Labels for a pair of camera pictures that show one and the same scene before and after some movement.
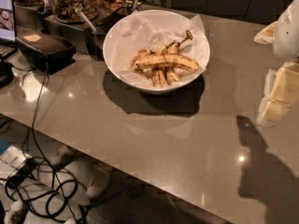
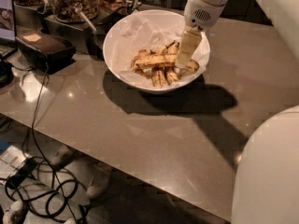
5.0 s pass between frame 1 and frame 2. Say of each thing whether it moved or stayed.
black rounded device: stayed
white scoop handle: stayed
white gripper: moved
